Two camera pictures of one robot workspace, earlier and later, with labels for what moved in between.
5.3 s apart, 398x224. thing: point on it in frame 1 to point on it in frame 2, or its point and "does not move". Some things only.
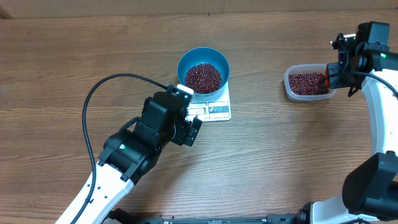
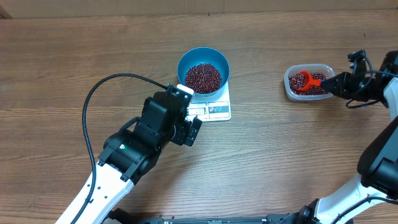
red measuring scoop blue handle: x=326 y=73 to x=302 y=81
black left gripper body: x=180 y=135 does not move
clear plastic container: x=301 y=81 does not move
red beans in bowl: x=203 y=78 does not move
